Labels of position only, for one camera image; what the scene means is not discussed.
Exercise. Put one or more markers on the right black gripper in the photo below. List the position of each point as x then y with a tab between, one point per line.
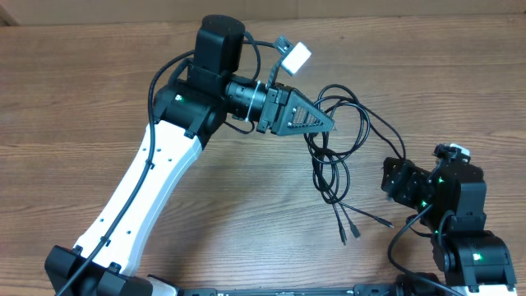
412	178

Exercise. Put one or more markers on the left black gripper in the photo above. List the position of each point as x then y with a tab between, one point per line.
279	122

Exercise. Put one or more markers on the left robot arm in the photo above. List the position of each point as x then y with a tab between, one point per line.
203	90

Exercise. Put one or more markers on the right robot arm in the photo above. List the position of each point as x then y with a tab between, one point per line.
450	201

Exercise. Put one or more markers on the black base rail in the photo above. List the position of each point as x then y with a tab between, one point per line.
356	290

